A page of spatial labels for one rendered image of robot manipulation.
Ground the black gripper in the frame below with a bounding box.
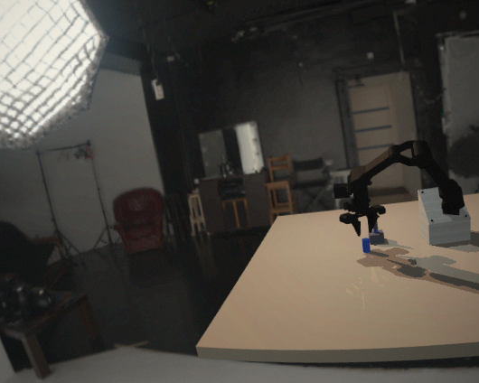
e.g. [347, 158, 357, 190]
[339, 197, 386, 237]

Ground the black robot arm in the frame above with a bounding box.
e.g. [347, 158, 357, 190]
[333, 140, 465, 215]

